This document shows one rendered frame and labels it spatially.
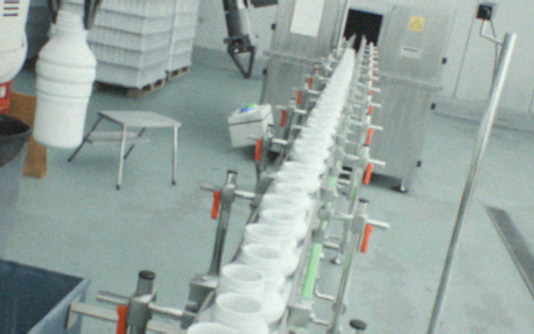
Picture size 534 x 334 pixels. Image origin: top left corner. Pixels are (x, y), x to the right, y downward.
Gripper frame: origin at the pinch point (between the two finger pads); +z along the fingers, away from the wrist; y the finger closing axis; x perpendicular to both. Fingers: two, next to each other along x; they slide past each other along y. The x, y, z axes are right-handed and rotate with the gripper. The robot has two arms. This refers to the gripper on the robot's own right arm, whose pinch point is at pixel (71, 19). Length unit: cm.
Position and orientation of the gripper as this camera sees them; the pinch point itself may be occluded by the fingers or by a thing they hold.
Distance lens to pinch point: 96.0
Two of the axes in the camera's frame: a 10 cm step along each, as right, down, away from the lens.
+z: -1.6, 9.6, 2.5
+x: 1.2, -2.3, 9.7
